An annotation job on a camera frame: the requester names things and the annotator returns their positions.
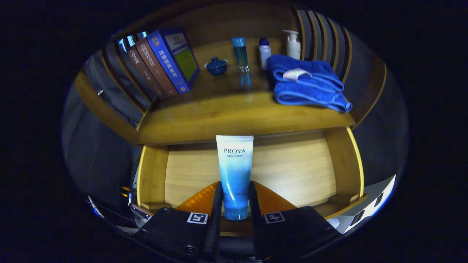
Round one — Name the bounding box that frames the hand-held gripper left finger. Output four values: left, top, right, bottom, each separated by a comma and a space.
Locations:
133, 182, 223, 262

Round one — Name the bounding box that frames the blue book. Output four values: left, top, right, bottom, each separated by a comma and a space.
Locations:
146, 28, 201, 94

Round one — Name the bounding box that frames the reddish brown book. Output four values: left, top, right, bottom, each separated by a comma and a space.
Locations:
135, 37, 180, 97

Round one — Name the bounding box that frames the teal glass bottle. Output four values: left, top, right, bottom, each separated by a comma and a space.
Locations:
231, 37, 252, 86

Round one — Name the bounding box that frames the blue lidded teacup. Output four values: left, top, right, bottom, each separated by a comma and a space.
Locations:
204, 57, 229, 76

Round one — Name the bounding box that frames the blue cleanser tube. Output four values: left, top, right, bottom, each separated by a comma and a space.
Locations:
216, 135, 254, 221

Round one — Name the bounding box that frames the wooden cabinet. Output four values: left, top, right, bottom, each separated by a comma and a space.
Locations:
75, 0, 387, 146

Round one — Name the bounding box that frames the dark brown book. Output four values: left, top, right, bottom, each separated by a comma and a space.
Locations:
126, 35, 167, 100

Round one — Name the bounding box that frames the white bottle with blue cap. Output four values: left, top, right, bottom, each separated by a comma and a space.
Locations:
258, 38, 272, 70

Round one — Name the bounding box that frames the wooden countertop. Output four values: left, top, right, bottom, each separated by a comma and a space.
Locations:
138, 38, 356, 145

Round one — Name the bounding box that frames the wooden drawer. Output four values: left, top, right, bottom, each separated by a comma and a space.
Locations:
136, 126, 369, 238

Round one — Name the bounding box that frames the blue folded towel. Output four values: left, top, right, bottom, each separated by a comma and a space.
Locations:
267, 54, 353, 113

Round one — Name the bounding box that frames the white pump bottle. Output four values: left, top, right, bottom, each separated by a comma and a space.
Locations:
282, 30, 301, 60

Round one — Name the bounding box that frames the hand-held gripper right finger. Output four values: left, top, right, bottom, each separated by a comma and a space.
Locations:
249, 181, 342, 261

